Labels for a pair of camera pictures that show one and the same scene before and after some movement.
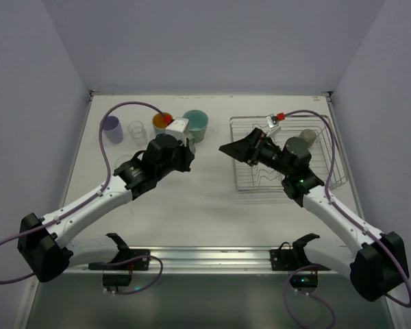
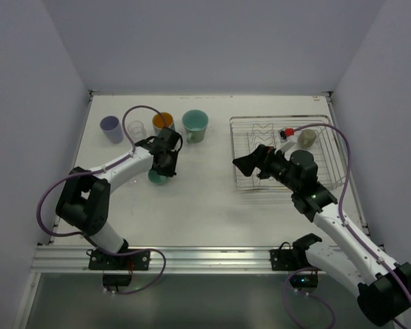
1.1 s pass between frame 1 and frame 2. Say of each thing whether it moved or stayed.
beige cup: stayed
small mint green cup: moved
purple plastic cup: stayed
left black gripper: moved
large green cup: stayed
